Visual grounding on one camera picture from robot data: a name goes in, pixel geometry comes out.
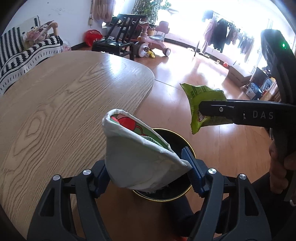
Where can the black wooden chair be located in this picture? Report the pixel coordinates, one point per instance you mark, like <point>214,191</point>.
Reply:
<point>118,39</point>

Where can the yellow-green snack bag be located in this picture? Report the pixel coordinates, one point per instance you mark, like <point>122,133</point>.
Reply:
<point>195,95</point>

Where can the potted green plant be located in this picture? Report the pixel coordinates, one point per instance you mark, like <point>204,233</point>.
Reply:
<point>150,8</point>

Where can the cardboard box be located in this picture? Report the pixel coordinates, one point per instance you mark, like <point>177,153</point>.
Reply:
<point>238,75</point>

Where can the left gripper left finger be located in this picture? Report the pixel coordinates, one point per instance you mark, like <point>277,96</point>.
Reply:
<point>67,209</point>

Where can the person right hand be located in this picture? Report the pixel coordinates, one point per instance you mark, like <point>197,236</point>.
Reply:
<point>278,169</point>

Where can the striped blanket sofa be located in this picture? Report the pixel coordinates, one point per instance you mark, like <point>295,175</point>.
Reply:
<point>16,60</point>

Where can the hanging clothes rack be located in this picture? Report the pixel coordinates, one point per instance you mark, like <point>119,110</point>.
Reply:
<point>223,41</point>

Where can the brown patterned curtain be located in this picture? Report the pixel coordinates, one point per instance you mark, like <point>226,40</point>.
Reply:
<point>103,10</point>

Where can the crushed white paper bowl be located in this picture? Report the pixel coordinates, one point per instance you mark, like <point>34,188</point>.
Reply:
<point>134,152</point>

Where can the black round trash bin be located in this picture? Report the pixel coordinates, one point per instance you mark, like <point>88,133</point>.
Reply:
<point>171,187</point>

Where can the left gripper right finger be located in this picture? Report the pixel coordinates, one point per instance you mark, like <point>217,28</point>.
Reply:
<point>231,209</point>

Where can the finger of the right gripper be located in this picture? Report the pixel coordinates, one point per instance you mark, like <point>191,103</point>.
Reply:
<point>224,109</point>

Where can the pink kids tricycle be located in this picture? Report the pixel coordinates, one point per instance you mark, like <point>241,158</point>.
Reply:
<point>145,43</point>

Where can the red plastic bag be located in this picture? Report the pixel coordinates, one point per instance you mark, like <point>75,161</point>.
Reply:
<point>92,36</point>

